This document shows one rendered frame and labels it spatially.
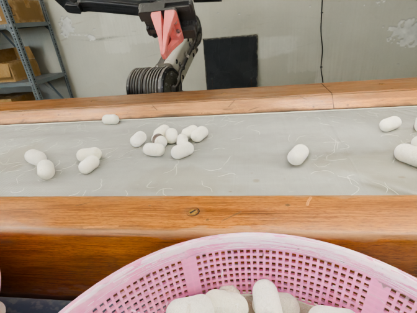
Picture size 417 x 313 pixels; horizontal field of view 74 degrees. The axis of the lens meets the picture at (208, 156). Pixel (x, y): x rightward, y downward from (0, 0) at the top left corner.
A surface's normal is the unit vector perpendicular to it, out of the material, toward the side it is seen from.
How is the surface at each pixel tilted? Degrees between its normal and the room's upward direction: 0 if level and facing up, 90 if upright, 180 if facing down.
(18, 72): 90
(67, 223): 0
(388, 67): 90
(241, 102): 45
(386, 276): 75
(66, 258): 90
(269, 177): 0
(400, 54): 90
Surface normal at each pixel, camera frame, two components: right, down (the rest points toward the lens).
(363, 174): -0.09, -0.89
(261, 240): -0.18, 0.21
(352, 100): -0.14, -0.30
